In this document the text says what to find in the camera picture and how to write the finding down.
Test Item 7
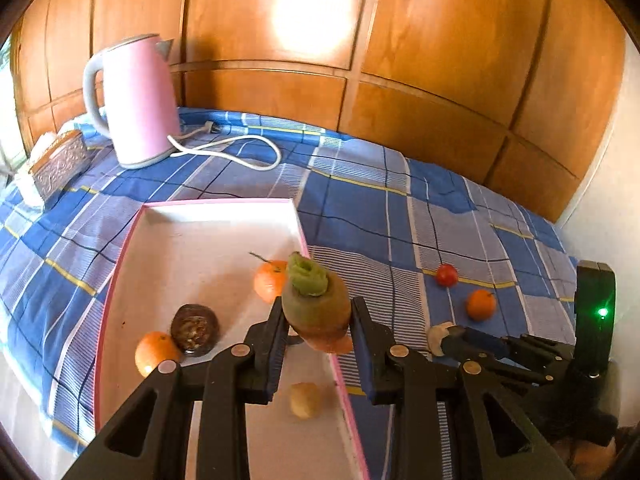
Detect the white kettle power cable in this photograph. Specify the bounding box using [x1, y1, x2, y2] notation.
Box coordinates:
[167, 121, 282, 172]

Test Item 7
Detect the small orange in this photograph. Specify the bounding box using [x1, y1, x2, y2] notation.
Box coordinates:
[466, 288, 497, 322]

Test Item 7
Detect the silver ornate tissue box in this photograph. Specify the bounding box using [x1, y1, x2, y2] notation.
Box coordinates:
[15, 129, 93, 207]

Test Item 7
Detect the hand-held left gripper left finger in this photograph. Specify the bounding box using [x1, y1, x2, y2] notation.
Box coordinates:
[64, 299, 290, 480]

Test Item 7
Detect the small pale yellow fruit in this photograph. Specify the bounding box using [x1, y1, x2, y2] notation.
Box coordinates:
[289, 382, 321, 419]

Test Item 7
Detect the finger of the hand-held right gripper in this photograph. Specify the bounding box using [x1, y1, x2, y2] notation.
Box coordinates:
[449, 326, 574, 362]
[441, 341, 557, 387]

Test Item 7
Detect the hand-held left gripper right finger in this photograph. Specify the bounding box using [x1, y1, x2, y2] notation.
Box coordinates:
[351, 297, 576, 480]

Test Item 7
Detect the blue plaid blanket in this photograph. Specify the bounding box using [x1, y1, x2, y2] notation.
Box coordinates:
[0, 106, 581, 480]

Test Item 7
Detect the pink electric kettle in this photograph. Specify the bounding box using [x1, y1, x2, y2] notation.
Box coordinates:
[82, 34, 182, 170]

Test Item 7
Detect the pink-rimmed white tray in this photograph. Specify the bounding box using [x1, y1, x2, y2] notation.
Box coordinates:
[93, 198, 371, 480]

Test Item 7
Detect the yellowish orange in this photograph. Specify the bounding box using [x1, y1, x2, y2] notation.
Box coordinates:
[134, 331, 183, 378]

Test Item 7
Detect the window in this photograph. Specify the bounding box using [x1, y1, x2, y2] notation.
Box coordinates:
[0, 45, 26, 176]

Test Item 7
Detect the large orange with stem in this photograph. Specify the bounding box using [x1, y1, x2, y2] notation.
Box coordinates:
[249, 251, 289, 304]

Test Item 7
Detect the carrot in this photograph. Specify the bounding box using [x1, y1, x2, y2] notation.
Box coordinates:
[281, 251, 353, 353]

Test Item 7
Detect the dark wrinkled passion fruit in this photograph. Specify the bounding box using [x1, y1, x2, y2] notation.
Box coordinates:
[170, 303, 220, 358]

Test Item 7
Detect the wooden panelled wardrobe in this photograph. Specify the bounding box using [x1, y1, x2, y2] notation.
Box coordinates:
[10, 0, 628, 223]

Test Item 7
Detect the pale brown fruit with stem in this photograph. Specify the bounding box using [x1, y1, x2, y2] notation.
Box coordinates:
[427, 323, 455, 357]

